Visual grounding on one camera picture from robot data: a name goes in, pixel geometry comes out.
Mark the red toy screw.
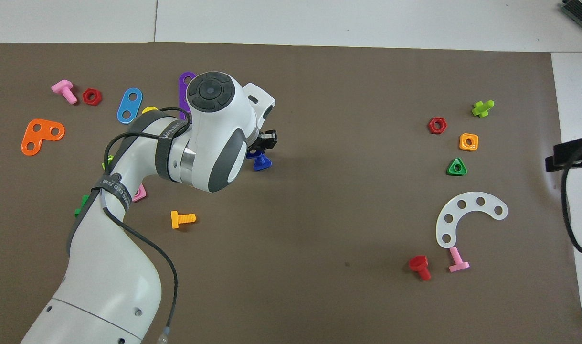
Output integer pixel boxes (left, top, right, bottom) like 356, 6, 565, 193
409, 255, 432, 281

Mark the white curved five-hole plate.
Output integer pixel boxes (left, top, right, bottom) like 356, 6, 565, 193
435, 192, 509, 249

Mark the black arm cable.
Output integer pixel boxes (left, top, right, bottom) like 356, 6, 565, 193
561, 160, 582, 255
101, 106, 194, 344

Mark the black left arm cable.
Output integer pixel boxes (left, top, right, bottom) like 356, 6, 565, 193
101, 106, 194, 344

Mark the small pink toy screw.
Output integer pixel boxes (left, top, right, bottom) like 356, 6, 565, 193
448, 247, 470, 273

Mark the brown table mat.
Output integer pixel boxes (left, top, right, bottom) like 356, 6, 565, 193
0, 42, 582, 344

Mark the orange heart-shaped plate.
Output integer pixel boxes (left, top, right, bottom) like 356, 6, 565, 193
21, 118, 66, 157

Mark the purple four-hole strip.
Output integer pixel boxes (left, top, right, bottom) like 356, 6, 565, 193
178, 72, 198, 121

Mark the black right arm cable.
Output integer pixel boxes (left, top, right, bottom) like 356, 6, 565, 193
561, 160, 582, 255

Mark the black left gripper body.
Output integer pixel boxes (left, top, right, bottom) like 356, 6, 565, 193
248, 134, 267, 156

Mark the green triangular toy nut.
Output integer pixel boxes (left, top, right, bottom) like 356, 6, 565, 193
446, 157, 468, 176

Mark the dark green toy screw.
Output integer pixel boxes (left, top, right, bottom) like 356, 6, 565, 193
74, 193, 92, 218

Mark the large pink toy screw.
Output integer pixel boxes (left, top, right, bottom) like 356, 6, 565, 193
51, 79, 78, 105

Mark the orange toy screw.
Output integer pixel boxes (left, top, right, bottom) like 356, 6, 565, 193
170, 210, 197, 230

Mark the lime green toy screw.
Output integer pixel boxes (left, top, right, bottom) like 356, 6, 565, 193
471, 100, 495, 118

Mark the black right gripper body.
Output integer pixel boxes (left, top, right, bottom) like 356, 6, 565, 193
552, 135, 582, 161

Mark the blue two-hole strip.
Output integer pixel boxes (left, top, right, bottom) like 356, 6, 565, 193
116, 87, 144, 125

